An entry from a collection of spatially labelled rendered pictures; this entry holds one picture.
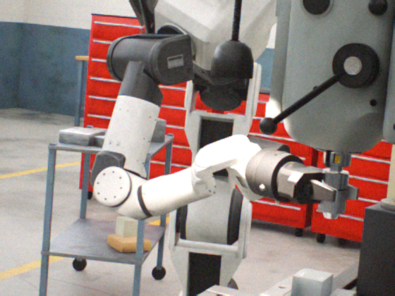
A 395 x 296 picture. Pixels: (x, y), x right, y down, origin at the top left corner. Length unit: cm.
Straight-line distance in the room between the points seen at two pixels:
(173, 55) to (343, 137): 51
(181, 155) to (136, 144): 504
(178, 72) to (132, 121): 14
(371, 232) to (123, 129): 55
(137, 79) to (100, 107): 527
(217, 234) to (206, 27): 61
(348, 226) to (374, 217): 445
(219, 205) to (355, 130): 84
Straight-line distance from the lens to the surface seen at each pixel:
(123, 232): 471
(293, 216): 657
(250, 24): 194
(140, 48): 187
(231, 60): 152
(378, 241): 193
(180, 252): 232
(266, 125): 145
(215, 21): 189
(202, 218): 226
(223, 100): 227
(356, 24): 145
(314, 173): 158
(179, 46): 187
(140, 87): 184
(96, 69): 712
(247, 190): 173
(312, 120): 148
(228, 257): 230
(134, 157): 183
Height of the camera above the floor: 151
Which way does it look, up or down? 6 degrees down
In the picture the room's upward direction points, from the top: 5 degrees clockwise
